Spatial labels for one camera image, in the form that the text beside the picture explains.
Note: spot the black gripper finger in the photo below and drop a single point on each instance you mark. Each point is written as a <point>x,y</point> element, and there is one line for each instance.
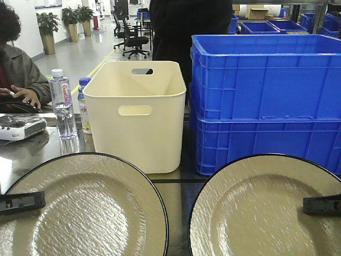
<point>322,206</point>

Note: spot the beige plate black rim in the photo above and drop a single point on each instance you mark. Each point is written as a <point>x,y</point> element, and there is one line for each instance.
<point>254,206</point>
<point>96,204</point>

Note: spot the black arm gripper finger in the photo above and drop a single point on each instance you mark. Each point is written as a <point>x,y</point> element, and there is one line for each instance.
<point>23,202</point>

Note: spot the lower blue plastic crate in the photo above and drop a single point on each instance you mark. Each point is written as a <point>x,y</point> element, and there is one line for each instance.
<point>219,142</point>

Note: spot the blue plastic crate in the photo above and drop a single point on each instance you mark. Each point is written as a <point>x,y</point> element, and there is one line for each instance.
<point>265,76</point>
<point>219,142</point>

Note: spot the upper blue plastic crate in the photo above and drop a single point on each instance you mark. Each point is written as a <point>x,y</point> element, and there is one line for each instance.
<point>265,76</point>

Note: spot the cream plastic storage bin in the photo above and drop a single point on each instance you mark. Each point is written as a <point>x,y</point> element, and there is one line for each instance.
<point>136,112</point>

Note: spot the standing person black clothes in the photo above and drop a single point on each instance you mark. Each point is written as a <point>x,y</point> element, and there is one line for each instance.
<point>175,22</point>

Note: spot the black office chair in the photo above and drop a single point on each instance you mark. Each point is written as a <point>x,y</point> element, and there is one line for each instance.
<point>133,40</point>

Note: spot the blue cap drink bottle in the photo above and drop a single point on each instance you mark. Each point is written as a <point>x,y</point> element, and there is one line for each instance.
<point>82,105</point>

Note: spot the clear water bottle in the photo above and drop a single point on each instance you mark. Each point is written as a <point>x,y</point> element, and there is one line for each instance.
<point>62,105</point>

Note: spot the white handheld controller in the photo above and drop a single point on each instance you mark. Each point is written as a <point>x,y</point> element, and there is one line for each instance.
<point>16,127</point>

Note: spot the seated person grey jacket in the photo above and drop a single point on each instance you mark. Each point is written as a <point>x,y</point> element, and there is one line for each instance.
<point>21,79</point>

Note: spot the potted plant gold pot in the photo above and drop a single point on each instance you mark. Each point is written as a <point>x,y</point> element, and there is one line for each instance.
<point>47,25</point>

